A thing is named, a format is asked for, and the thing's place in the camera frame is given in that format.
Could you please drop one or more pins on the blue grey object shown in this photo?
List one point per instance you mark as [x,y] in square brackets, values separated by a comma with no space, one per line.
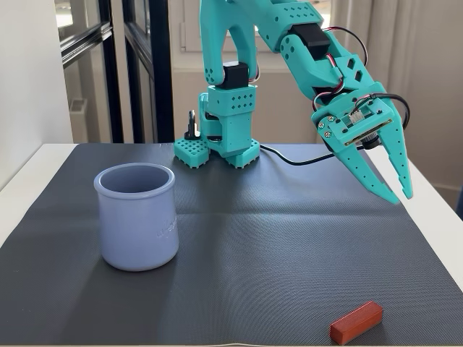
[459,195]

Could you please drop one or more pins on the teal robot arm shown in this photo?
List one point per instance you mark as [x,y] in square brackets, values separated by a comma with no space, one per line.
[231,115]

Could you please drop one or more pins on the white curtain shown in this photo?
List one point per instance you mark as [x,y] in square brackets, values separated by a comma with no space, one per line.
[427,43]

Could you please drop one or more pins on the dark grey textured mat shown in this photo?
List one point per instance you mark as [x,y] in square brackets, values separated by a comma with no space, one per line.
[253,253]

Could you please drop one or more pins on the black table clamp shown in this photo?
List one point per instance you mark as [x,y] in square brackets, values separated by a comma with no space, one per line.
[191,126]

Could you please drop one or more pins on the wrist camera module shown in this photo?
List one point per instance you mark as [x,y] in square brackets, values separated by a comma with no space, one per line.
[340,128]

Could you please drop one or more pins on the white wall vent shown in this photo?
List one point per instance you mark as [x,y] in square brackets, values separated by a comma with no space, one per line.
[77,105]

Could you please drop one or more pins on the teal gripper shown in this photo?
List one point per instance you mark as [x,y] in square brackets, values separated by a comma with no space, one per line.
[376,97]

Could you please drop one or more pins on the lavender ceramic pot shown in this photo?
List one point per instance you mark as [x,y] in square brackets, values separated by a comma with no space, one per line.
[137,231]

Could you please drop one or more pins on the red wooden block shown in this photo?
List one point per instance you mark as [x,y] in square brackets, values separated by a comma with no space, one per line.
[356,321]

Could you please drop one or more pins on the black framed glass door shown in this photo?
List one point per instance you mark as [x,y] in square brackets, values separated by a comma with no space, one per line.
[159,72]

